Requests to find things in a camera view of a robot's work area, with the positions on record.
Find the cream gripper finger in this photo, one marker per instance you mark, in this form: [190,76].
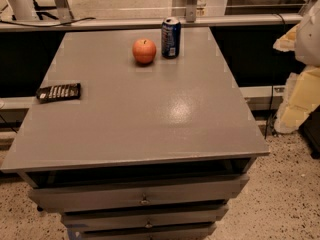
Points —
[286,42]
[301,97]

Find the blue pepsi can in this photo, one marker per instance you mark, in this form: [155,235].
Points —
[170,37]

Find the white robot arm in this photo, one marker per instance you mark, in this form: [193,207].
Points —
[307,44]

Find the red apple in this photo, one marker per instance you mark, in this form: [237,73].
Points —
[144,51]

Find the grey bottom drawer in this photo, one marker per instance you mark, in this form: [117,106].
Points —
[196,231]

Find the grey drawer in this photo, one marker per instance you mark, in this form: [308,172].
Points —
[145,218]
[196,231]
[138,194]

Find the grey middle drawer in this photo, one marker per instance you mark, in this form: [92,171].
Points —
[145,218]

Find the white pipe leg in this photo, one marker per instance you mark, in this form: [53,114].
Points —
[23,9]

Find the grey top drawer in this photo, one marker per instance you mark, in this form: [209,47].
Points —
[138,194]

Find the metal frame post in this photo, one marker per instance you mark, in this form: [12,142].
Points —
[191,8]

